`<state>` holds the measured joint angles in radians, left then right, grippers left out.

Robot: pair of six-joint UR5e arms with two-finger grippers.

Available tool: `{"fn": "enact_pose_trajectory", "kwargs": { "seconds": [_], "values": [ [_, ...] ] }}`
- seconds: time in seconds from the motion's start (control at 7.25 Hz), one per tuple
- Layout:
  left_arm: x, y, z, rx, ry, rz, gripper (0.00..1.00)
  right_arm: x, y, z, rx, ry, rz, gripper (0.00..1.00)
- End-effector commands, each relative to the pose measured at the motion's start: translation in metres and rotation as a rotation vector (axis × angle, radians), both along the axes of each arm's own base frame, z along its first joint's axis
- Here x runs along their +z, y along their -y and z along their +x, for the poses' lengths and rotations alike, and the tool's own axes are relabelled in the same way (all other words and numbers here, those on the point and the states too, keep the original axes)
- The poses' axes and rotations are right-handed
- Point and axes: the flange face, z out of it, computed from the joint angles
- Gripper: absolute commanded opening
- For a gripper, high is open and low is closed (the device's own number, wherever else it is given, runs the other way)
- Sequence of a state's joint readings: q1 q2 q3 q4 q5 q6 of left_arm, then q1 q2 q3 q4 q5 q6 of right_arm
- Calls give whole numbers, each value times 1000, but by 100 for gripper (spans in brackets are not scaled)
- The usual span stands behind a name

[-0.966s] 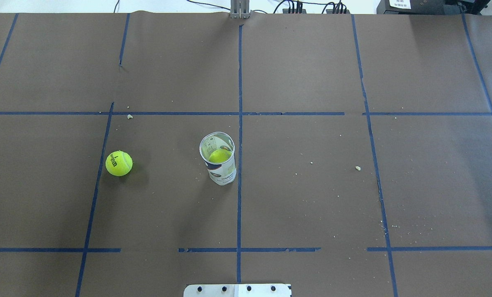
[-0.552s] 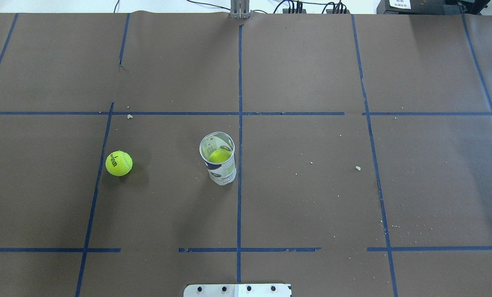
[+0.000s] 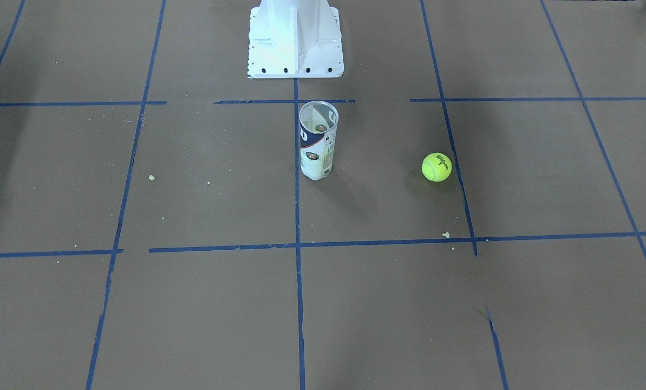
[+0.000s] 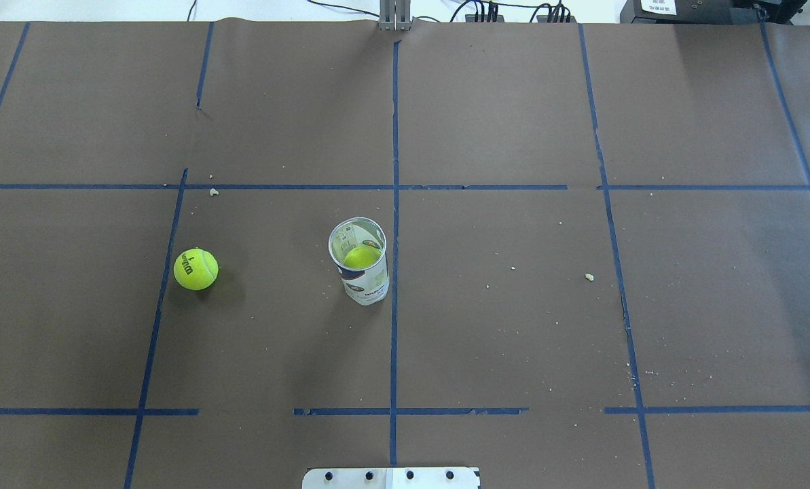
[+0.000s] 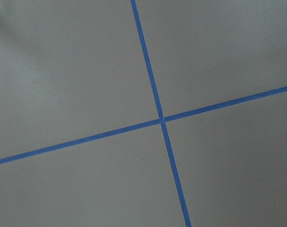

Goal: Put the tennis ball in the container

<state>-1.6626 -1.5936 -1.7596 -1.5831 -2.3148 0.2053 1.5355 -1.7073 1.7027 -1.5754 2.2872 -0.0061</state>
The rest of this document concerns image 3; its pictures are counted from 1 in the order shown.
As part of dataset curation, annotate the yellow tennis ball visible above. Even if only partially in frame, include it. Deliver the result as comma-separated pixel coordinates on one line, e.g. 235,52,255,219
421,152,453,183

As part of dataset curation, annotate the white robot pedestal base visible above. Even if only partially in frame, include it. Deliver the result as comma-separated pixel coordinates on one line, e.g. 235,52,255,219
247,1,344,79

